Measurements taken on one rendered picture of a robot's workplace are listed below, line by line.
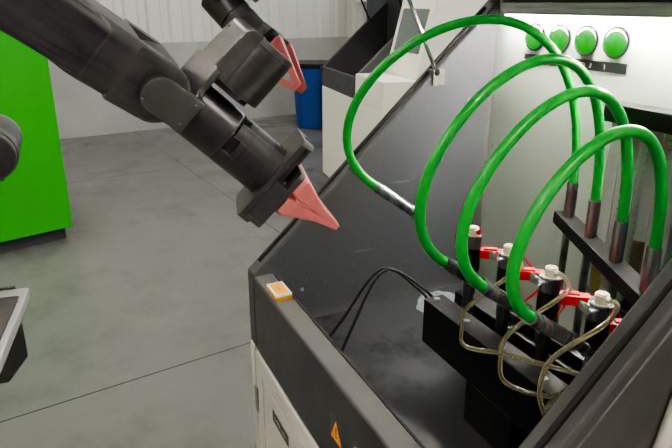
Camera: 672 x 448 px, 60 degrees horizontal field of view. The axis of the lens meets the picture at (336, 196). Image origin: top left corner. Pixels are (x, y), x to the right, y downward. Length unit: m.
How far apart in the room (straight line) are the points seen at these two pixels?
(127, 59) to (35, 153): 3.43
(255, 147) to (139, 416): 1.90
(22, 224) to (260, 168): 3.49
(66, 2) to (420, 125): 0.82
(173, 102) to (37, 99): 3.37
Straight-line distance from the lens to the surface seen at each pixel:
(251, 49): 0.57
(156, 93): 0.53
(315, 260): 1.16
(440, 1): 3.77
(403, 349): 1.13
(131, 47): 0.52
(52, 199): 4.02
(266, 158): 0.58
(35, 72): 3.88
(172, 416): 2.37
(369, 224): 1.19
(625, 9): 1.03
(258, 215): 0.59
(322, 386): 0.89
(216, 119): 0.57
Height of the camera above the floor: 1.44
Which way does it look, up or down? 18 degrees down
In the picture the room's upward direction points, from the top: straight up
